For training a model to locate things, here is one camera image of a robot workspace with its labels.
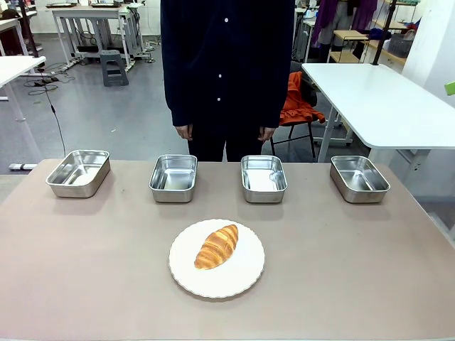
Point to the golden croissant bread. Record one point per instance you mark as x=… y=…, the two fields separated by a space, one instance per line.
x=217 y=247

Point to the grey plastic step stool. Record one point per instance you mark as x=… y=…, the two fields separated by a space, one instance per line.
x=114 y=69

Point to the small white desk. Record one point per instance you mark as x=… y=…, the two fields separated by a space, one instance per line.
x=16 y=69

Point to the white scalloped plate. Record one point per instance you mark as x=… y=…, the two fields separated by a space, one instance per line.
x=245 y=270

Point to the grey plastic crate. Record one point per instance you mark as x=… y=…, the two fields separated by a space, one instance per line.
x=401 y=45

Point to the purple hanging clothes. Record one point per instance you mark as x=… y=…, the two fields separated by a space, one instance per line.
x=334 y=17

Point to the black chair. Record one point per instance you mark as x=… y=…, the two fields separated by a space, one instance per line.
x=302 y=131

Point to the orange cloth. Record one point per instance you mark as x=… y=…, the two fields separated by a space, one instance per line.
x=296 y=103

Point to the person's right forearm dark sleeve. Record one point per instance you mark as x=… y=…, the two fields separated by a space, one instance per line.
x=177 y=103

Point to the large white table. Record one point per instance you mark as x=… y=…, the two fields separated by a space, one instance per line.
x=384 y=106

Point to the person in dark shirt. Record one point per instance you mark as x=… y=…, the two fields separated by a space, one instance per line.
x=227 y=71

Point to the person's right hand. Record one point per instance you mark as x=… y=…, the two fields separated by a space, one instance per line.
x=185 y=131

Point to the person's left hand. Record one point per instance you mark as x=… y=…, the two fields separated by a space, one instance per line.
x=266 y=133

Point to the white-framed workbench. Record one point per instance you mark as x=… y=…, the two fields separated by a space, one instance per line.
x=92 y=21

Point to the person's left forearm dark sleeve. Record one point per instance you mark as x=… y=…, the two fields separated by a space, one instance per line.
x=275 y=103

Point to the black stand pole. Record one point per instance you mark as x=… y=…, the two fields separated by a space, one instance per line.
x=29 y=28

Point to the black pole on white table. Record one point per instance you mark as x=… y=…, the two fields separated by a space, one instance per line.
x=384 y=32

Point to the steel rectangular container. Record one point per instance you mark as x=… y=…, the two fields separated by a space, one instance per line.
x=263 y=194
x=79 y=188
x=173 y=193
x=359 y=193

